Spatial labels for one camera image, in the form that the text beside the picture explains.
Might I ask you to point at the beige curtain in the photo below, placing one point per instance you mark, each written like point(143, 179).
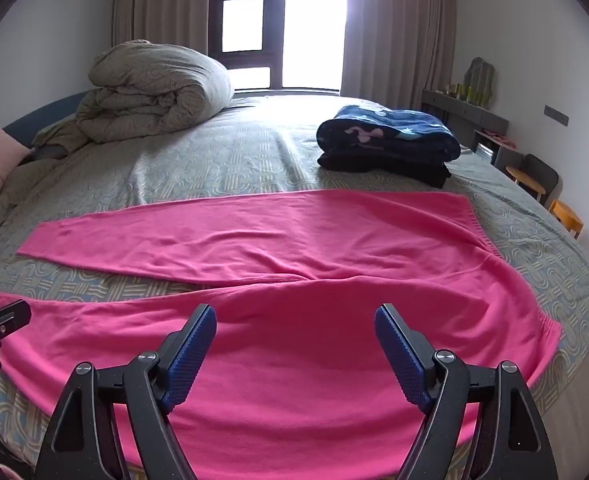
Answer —
point(164, 5)
point(399, 35)

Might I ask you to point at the pink pants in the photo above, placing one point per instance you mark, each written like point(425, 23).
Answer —
point(324, 240)

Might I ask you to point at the folded black garment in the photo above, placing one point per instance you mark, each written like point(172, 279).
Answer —
point(399, 170)

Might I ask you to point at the yellow wooden stool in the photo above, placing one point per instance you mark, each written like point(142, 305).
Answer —
point(567, 215)

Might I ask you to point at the blue headboard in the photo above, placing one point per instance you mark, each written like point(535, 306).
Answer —
point(39, 120)

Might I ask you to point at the dark wall switch plate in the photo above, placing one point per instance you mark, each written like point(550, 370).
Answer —
point(557, 115)

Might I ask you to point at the bed with patterned sheet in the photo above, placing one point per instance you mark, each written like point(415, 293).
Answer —
point(254, 155)

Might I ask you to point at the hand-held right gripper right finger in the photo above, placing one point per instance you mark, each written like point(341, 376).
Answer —
point(399, 355)

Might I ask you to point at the grey desk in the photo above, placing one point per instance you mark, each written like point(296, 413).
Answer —
point(474, 115)

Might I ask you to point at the folded navy printed blanket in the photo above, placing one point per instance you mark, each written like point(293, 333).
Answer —
point(389, 130)

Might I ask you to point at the yellow green bottle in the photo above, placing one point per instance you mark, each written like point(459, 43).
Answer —
point(459, 92)

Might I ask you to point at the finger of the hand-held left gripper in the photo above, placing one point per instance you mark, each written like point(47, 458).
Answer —
point(4, 316)

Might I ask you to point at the dark framed window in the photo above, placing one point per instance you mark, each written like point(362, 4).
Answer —
point(244, 20)

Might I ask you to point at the rolled patterned duvet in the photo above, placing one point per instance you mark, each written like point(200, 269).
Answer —
point(149, 80)

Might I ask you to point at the dark chair with wooden seat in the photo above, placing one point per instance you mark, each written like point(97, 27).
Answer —
point(537, 172)

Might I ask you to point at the pink cloth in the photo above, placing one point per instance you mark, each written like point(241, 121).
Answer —
point(499, 139)

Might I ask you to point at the grey green bag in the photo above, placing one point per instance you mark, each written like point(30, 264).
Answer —
point(479, 80)

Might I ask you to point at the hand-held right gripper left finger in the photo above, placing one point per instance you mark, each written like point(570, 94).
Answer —
point(190, 355)

